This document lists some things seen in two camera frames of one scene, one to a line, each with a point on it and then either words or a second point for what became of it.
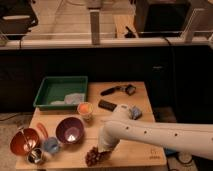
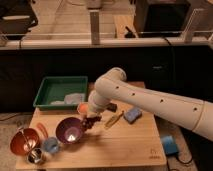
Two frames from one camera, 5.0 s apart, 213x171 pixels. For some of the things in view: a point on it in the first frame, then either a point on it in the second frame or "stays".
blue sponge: (134, 113) stays
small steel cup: (35, 156) stays
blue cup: (51, 145) stays
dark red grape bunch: (94, 156) → (88, 122)
